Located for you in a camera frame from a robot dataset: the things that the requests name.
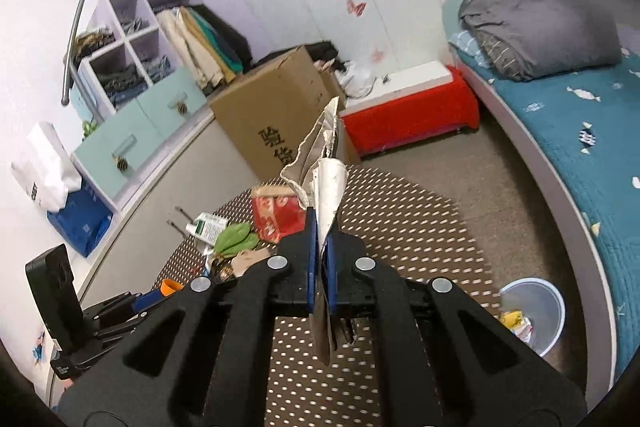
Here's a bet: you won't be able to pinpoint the khaki clothes pile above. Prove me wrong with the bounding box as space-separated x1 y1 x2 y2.
72 27 117 65

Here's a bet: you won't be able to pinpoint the red paper packet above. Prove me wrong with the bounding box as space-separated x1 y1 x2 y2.
250 184 307 244

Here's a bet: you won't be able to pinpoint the grey duvet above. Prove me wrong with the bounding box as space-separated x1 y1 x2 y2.
459 0 623 82

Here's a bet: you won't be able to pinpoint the white paper bag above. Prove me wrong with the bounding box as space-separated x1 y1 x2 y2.
11 122 82 212

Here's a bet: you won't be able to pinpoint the pale blue plastic bin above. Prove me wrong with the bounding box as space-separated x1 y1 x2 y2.
499 278 567 356

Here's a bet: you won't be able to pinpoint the green wrapper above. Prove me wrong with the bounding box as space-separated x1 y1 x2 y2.
212 221 261 258

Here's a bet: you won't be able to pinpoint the light blue bunk bed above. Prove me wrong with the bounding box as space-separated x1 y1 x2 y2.
440 0 640 408

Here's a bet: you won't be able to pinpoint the dark folded clothes stack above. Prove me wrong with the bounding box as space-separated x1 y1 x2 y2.
95 66 146 105

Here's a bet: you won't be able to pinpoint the teal drawer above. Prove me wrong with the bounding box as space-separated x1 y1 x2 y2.
74 109 166 200
137 67 208 140

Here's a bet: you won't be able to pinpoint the cream hanging jacket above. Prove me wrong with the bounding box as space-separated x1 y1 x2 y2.
156 9 223 90

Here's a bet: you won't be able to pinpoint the yellow hanging shirt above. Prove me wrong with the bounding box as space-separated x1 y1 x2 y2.
177 7 236 82

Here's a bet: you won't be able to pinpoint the pink white plastic bag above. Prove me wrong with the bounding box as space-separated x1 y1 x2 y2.
512 317 535 343

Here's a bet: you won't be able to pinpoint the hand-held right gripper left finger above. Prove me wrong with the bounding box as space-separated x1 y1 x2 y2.
57 207 321 427

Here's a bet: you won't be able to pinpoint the small blue wall sticker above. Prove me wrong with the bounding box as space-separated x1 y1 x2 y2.
30 329 48 365

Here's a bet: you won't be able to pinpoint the blue shopping bag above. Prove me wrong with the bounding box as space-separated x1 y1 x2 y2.
46 179 113 258

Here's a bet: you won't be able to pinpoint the folded blue jeans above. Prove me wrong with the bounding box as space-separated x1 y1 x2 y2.
141 56 172 82

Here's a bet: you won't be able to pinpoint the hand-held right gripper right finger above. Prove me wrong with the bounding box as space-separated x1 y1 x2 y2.
324 232 588 427

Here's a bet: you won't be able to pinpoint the green hanging garment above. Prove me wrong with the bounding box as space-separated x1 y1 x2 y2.
192 7 244 75

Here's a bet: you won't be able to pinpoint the bed with teal cover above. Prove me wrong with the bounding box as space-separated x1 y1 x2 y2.
457 52 640 388

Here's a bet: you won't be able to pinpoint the red bench white top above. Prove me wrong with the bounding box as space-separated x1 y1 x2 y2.
339 61 481 156

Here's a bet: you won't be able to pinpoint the blue plaid pillow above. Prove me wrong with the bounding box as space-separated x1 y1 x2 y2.
447 31 496 70

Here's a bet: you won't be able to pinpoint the white low cabinet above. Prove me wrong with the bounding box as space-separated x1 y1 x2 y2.
47 109 261 403

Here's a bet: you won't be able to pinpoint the newspaper sheet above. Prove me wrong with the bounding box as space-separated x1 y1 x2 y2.
280 96 349 365

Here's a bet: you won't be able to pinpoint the black clothes pile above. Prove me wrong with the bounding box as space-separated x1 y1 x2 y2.
300 41 348 72

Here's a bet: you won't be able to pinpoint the crumpled white printed packet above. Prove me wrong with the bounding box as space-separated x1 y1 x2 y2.
186 213 228 244

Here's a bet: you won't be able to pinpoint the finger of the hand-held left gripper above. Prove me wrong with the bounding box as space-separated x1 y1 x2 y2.
82 291 146 321
97 299 168 341

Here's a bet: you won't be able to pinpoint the large cardboard box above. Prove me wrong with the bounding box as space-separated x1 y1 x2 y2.
209 46 346 182

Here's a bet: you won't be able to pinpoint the black hanging coat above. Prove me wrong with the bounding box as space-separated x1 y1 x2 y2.
200 4 253 68

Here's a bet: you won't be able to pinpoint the beige crumpled wrapper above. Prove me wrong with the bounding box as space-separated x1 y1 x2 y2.
230 249 271 275

